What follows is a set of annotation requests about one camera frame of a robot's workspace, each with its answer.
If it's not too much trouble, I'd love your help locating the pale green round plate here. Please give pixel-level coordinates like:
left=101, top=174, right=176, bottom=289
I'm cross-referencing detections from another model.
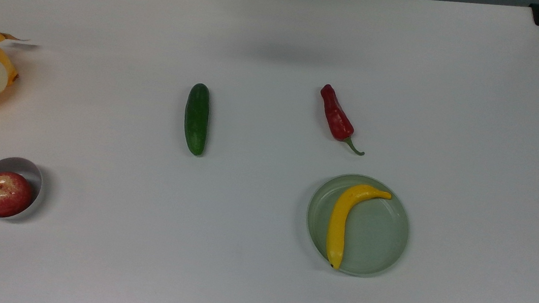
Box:
left=301, top=169, right=414, bottom=282

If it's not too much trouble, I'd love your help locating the red chili pepper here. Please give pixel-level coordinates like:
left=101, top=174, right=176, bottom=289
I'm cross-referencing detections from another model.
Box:
left=315, top=83, right=372, bottom=157

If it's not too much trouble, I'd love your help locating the white round bowl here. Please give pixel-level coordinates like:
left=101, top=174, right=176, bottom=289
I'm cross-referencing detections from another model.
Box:
left=0, top=155, right=46, bottom=223

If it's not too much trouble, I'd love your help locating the green cucumber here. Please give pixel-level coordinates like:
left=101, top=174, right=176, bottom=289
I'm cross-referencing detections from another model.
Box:
left=181, top=82, right=213, bottom=157

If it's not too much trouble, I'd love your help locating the red apple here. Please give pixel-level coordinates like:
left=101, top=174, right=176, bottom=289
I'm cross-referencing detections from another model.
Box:
left=0, top=170, right=35, bottom=221

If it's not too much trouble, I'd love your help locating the yellow banana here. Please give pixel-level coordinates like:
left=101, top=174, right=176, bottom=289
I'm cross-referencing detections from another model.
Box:
left=323, top=181, right=394, bottom=274

